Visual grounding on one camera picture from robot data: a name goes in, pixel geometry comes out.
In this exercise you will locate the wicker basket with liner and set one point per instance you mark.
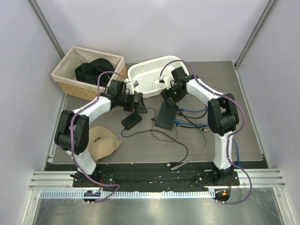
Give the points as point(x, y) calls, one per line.
point(64, 73)

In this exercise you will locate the black network switch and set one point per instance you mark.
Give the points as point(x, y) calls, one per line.
point(166, 117)

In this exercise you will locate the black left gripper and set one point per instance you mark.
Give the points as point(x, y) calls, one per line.
point(138, 107)

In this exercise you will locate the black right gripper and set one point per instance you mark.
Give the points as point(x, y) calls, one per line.
point(166, 93)

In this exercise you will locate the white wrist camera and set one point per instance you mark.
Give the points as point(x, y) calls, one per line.
point(167, 80)
point(130, 85)

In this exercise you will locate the beige cap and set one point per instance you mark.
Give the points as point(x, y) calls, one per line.
point(102, 142)

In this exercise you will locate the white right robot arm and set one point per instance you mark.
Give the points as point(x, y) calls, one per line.
point(222, 115)

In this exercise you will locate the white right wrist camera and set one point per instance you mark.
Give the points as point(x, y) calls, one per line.
point(167, 80)

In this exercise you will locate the black cap in basket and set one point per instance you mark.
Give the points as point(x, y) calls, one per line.
point(89, 72)

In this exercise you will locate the white perforated plastic basket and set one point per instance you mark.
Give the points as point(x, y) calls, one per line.
point(148, 74)

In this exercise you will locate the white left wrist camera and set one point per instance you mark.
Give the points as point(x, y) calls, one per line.
point(130, 85)

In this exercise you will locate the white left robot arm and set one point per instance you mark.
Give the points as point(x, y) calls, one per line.
point(72, 133)

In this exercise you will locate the black power adapter brick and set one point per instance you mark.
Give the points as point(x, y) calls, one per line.
point(131, 120)

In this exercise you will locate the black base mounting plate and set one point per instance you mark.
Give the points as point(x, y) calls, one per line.
point(143, 180)

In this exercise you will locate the aluminium front rail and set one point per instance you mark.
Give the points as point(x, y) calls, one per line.
point(66, 184)

